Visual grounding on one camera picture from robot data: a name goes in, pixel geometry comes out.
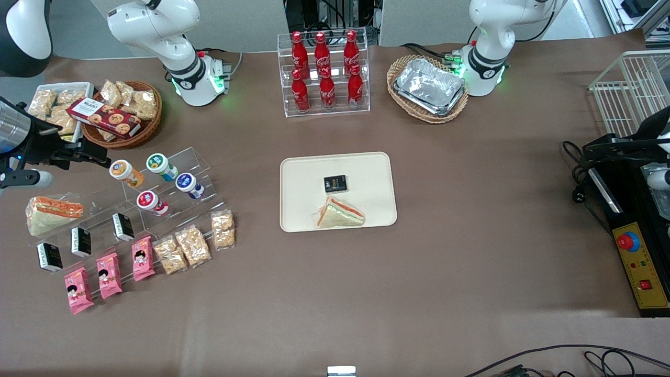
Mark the green lid gum bottle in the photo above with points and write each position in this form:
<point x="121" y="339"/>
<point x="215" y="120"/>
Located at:
<point x="159" y="166"/>

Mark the light wicker basket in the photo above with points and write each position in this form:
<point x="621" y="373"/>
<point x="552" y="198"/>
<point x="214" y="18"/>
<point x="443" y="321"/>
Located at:
<point x="403" y="107"/>

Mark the pink snack pack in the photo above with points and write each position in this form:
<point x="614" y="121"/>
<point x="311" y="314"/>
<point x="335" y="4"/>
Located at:
<point x="109" y="276"/>
<point x="142" y="259"/>
<point x="78" y="290"/>

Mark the white rectangular snack tray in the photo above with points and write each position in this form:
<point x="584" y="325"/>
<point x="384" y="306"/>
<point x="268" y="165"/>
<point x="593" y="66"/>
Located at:
<point x="86" y="89"/>

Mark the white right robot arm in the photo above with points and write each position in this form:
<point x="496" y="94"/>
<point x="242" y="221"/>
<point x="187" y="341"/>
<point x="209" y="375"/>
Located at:
<point x="152" y="26"/>

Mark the red lid gum bottle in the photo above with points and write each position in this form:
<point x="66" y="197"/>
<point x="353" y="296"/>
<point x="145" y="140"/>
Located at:
<point x="151" y="202"/>

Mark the aluminium foil tray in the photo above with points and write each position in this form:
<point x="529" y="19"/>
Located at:
<point x="429" y="86"/>

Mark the clear acrylic bottle rack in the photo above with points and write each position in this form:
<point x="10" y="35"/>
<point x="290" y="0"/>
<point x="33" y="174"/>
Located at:
<point x="285" y="78"/>

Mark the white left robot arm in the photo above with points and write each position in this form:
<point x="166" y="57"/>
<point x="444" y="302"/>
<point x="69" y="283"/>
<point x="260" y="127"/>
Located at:
<point x="487" y="31"/>

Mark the red cola bottle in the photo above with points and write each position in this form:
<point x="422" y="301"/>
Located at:
<point x="355" y="89"/>
<point x="322" y="51"/>
<point x="299" y="52"/>
<point x="327" y="91"/>
<point x="351" y="50"/>
<point x="300" y="94"/>

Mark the red cookie box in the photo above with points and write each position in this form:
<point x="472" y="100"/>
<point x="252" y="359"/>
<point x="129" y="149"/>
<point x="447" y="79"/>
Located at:
<point x="104" y="118"/>

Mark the clear acrylic tiered stand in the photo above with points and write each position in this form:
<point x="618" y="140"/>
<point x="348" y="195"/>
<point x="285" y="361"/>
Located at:
<point x="104" y="209"/>

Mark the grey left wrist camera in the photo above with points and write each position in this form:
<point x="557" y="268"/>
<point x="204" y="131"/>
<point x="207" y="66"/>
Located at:
<point x="660" y="179"/>

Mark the orange gum bottle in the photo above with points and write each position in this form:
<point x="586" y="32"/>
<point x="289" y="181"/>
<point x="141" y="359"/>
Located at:
<point x="124" y="172"/>

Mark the beige plastic tray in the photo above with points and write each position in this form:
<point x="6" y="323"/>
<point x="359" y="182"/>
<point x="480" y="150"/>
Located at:
<point x="309" y="188"/>

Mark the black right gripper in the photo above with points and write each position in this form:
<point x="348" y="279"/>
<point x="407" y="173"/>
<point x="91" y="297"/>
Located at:
<point x="40" y="144"/>

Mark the wrapped triangle sandwich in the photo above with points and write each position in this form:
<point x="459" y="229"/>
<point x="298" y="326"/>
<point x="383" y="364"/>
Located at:
<point x="340" y="214"/>
<point x="52" y="212"/>

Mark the blue lid gum bottle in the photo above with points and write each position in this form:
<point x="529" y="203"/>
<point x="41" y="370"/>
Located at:
<point x="187" y="184"/>

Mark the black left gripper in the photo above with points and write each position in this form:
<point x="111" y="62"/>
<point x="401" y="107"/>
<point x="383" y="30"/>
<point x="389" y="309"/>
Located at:
<point x="639" y="142"/>

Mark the black equipment rack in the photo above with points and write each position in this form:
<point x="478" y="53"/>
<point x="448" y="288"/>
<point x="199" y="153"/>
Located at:
<point x="330" y="13"/>

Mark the small black snack box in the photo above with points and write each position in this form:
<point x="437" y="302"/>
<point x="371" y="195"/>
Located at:
<point x="49" y="257"/>
<point x="123" y="226"/>
<point x="81" y="241"/>
<point x="335" y="184"/>

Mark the clear crispy snack pack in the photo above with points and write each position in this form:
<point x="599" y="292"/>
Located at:
<point x="223" y="229"/>
<point x="142" y="104"/>
<point x="193" y="246"/>
<point x="170" y="255"/>
<point x="125" y="90"/>
<point x="62" y="123"/>
<point x="70" y="96"/>
<point x="111" y="93"/>
<point x="42" y="102"/>

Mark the black yellow control box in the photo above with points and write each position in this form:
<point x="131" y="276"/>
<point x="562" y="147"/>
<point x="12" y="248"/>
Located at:
<point x="641" y="272"/>

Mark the dark brown wicker basket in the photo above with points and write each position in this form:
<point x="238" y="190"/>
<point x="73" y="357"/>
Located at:
<point x="144" y="133"/>

